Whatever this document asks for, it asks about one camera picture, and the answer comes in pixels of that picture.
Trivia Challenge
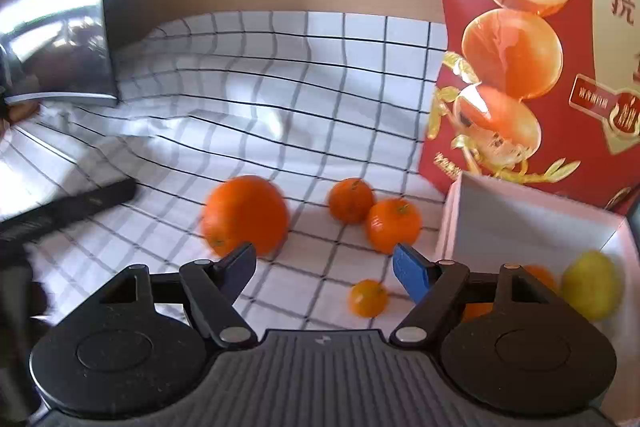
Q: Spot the pink cardboard box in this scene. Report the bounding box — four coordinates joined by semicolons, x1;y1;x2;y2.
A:
432;171;640;427

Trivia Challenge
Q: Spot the yellow-orange citrus fruit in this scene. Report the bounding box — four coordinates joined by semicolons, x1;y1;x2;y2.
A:
560;250;625;322

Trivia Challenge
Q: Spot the small mandarin orange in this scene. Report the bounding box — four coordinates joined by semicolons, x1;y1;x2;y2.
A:
364;198;423;256
462;264;558;323
327;177;376;225
348;279;389;319

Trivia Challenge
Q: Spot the red printed snack bag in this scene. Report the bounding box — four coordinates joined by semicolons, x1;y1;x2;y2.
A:
417;0;640;215

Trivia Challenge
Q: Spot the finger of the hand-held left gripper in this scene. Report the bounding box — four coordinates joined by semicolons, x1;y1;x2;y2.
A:
0;177;139;249

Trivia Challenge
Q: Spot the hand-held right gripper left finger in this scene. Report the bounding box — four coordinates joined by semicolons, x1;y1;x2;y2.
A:
92;242;258;350

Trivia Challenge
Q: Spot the black glossy panel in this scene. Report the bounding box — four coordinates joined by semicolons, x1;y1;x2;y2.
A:
0;0;120;108

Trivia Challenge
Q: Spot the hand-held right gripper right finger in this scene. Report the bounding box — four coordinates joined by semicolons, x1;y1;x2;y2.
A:
390;243;571;350

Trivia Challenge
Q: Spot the white black-checked tablecloth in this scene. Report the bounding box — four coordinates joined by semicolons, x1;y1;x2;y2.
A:
0;10;449;423

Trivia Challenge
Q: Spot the large orange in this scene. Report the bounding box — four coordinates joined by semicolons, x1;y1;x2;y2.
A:
201;175;291;259

